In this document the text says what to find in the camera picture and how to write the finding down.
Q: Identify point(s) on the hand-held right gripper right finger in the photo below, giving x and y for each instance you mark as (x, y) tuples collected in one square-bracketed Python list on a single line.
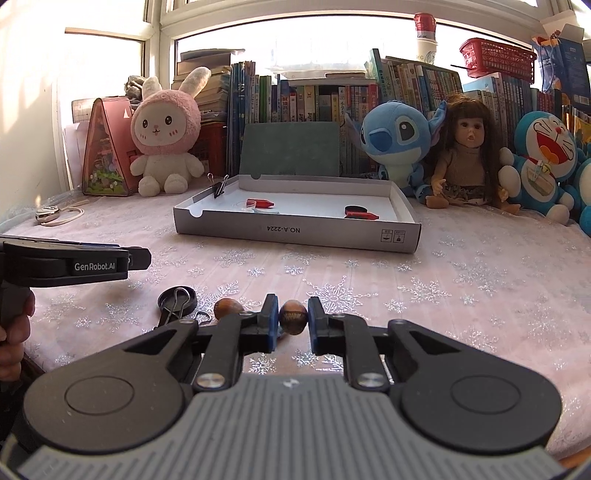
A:
[(313, 327)]

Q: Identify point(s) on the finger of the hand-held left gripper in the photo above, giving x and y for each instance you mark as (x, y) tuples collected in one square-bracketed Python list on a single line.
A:
[(140, 259)]

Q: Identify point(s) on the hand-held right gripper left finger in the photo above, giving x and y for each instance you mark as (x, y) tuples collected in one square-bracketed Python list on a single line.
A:
[(272, 325)]

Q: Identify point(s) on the brown nut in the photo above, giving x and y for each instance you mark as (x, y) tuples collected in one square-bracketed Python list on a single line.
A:
[(226, 308), (293, 318)]

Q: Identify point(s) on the red crayon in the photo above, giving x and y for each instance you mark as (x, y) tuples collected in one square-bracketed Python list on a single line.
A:
[(361, 215)]

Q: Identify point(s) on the shallow grey cardboard box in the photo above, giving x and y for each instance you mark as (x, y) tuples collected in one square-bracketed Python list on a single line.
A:
[(309, 201)]

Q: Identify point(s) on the person's left hand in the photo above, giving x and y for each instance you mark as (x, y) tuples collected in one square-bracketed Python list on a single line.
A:
[(14, 341)]

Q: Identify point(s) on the black round open lid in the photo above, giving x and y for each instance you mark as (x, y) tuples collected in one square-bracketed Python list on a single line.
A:
[(166, 295)]

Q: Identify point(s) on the small silver device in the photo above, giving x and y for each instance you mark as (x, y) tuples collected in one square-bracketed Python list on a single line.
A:
[(47, 213)]

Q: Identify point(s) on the black binder clip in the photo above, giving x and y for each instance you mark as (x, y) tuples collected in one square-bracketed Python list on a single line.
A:
[(218, 190)]

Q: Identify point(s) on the pink triangular house model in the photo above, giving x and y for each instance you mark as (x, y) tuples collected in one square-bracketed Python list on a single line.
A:
[(106, 152)]

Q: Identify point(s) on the small black round lid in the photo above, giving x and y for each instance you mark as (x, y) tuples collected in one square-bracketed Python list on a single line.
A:
[(353, 208)]

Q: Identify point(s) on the pink bunny plush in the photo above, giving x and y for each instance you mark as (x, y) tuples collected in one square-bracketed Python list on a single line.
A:
[(164, 124)]

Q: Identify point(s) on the pink snowflake tablecloth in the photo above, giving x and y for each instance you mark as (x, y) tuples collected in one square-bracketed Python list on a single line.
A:
[(461, 286)]

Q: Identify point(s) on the white gridded board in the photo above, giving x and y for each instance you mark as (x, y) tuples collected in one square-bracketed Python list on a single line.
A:
[(83, 110)]

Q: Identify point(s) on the grey crumpled cloth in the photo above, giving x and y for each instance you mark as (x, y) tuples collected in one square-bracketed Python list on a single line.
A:
[(136, 86)]

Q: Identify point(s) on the row of thin blue books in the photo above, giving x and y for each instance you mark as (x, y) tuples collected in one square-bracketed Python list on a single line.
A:
[(240, 115)]

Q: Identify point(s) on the stack of lying books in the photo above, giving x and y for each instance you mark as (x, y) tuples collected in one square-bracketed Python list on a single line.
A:
[(207, 92)]

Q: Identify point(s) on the blue alien plush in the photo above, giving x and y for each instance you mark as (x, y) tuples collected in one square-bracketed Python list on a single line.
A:
[(397, 134)]

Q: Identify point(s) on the row of colourful upright books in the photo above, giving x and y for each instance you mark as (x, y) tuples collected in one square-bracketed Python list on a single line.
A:
[(314, 101)]

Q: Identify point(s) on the brown-haired doll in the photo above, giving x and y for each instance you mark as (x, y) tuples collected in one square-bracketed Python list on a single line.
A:
[(466, 138)]

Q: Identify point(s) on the row of tall upright books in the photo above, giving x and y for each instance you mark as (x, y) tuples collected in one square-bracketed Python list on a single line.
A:
[(415, 83)]

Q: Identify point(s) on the green book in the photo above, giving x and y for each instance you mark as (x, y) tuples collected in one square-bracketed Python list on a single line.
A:
[(375, 64)]

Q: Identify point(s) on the blue robot cat plush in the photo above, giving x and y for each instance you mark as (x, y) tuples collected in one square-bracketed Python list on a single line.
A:
[(545, 152)]

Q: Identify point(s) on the row of dark blue books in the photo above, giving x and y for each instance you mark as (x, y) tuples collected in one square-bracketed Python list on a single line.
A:
[(503, 92)]

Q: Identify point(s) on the red-lidded cup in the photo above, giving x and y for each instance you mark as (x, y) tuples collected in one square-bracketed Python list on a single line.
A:
[(425, 39)]

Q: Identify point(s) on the red plastic basket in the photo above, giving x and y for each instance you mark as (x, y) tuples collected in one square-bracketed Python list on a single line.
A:
[(498, 57)]

